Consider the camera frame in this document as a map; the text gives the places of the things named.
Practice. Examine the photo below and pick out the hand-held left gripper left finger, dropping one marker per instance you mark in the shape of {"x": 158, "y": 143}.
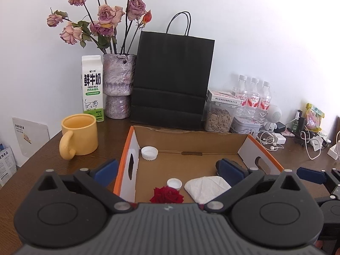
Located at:
{"x": 107, "y": 171}

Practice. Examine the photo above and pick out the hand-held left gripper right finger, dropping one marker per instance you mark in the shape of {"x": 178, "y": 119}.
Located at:
{"x": 231, "y": 172}

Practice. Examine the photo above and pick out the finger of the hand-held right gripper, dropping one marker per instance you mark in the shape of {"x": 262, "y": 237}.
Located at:
{"x": 330, "y": 200}
{"x": 310, "y": 175}

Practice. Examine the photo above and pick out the navy zipper pouch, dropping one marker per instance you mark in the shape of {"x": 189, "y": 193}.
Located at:
{"x": 217, "y": 168}

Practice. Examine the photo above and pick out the white tissue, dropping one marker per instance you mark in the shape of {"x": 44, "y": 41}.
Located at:
{"x": 204, "y": 188}

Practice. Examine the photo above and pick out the white bottle cap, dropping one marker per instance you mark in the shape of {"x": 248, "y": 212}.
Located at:
{"x": 174, "y": 183}
{"x": 149, "y": 153}

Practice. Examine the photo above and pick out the red cardboard box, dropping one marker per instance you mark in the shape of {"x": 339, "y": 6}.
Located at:
{"x": 186, "y": 164}

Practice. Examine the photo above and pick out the red rose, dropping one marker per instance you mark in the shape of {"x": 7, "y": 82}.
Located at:
{"x": 166, "y": 195}

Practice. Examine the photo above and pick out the white face mask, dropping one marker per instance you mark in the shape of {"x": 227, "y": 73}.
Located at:
{"x": 318, "y": 142}

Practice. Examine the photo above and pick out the yellow ceramic mug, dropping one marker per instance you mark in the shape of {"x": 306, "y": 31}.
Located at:
{"x": 79, "y": 135}

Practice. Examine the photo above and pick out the white charger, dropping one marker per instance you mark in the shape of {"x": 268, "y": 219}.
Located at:
{"x": 280, "y": 139}

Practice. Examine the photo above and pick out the white printed tin box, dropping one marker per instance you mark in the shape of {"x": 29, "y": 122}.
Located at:
{"x": 244, "y": 125}

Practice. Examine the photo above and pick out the white earphones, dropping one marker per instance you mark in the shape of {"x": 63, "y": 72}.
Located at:
{"x": 268, "y": 139}

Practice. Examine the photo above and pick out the clear seed container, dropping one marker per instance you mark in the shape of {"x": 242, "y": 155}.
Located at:
{"x": 219, "y": 119}

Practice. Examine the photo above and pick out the black power adapter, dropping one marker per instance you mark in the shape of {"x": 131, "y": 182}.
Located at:
{"x": 280, "y": 127}

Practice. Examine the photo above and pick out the yellow pink snack packet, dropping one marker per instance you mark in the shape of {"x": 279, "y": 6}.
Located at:
{"x": 314, "y": 117}

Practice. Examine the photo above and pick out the white robot speaker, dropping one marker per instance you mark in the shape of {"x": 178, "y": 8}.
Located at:
{"x": 273, "y": 114}

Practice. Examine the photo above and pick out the small white flat box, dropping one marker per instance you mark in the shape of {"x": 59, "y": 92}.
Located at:
{"x": 223, "y": 95}

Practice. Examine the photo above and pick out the clear water bottle red label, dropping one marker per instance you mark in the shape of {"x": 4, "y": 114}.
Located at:
{"x": 265, "y": 99}
{"x": 241, "y": 93}
{"x": 253, "y": 95}

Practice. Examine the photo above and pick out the white paper card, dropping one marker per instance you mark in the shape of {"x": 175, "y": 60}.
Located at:
{"x": 29, "y": 135}

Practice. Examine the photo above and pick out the white green milk carton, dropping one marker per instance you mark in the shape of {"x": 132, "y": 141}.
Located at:
{"x": 91, "y": 85}

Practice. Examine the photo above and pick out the purple textured vase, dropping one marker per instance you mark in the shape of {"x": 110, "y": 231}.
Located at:
{"x": 118, "y": 79}

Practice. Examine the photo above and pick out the blue white printed box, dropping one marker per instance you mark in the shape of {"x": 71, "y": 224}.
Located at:
{"x": 7, "y": 164}

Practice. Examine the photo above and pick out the black paper bag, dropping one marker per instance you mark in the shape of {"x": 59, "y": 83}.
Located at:
{"x": 170, "y": 79}

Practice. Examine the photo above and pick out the dried pink rose bouquet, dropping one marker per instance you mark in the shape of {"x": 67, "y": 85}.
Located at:
{"x": 106, "y": 13}

